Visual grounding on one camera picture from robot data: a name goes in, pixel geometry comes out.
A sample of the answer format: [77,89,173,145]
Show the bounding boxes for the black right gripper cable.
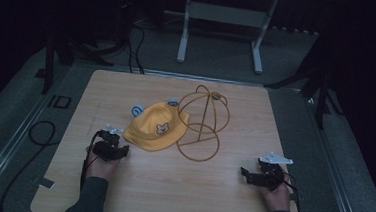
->
[280,172,316,212]

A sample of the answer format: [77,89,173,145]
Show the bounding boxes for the wire hat stand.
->
[173,82,233,165]

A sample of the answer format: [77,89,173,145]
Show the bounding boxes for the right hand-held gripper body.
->
[254,151,295,193]

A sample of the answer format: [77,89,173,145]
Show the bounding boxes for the white metal stand frame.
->
[160,0,280,76]

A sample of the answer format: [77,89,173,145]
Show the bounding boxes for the person's right hand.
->
[257,162,295,212]

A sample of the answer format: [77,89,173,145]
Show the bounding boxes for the black tape piece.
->
[37,177,57,191]

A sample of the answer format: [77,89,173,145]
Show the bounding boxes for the black floor cable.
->
[0,117,58,212]

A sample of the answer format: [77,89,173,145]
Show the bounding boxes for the black hanging cables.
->
[124,23,150,76]

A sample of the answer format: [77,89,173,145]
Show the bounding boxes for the person's left hand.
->
[84,145,123,183]

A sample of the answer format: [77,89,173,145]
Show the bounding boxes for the black tripod stand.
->
[39,9,133,102]
[260,24,351,133]

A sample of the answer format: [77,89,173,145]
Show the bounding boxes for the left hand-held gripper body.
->
[91,123,124,163]

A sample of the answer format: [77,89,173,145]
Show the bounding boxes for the yellow bucket hat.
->
[121,95,191,155]

